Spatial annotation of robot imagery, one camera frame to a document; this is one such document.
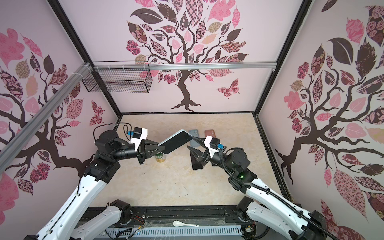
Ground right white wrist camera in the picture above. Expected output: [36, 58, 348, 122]
[204, 136, 225, 159]

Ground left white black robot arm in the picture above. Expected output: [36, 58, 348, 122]
[25, 128, 165, 240]

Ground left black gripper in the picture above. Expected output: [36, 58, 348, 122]
[112, 138, 166, 165]

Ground grey aluminium rail left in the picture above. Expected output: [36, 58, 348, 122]
[1, 63, 92, 173]

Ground grey aluminium rail back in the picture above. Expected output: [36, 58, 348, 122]
[93, 62, 277, 71]

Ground black phone sideways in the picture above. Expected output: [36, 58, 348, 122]
[190, 152, 204, 171]

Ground pink phone case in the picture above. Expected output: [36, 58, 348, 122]
[205, 130, 216, 138]

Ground grey aluminium rail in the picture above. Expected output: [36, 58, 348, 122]
[93, 62, 277, 71]
[1, 63, 92, 173]

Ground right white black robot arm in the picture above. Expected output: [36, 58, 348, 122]
[188, 136, 331, 240]

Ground black wire basket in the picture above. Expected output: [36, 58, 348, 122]
[82, 60, 153, 94]

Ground white plastic spoon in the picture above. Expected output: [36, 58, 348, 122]
[173, 221, 199, 228]

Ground white slotted cable duct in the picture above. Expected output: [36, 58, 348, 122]
[95, 226, 243, 240]

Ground green gold drink can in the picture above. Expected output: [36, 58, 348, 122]
[155, 153, 166, 163]

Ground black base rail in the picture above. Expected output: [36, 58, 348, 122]
[89, 203, 301, 224]

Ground light blue phone case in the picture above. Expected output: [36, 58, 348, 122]
[189, 129, 200, 148]

